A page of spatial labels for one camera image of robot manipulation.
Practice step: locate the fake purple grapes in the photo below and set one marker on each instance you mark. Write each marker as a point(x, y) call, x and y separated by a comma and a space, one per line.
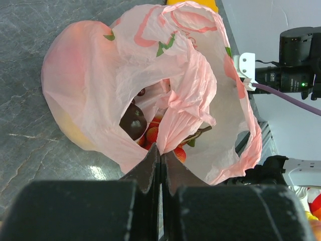
point(140, 94)

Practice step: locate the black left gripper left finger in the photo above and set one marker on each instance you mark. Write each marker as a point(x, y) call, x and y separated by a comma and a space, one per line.
point(143, 223)

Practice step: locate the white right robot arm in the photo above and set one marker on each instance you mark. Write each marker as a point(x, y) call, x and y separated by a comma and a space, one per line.
point(298, 67)

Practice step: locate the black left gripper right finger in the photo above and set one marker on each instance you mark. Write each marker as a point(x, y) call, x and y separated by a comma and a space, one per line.
point(174, 175)

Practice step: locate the pink plastic bag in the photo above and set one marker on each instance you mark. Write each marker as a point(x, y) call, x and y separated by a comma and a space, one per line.
point(181, 55)

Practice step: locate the dark fake plum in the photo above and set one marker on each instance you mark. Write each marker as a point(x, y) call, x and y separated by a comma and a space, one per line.
point(133, 122)

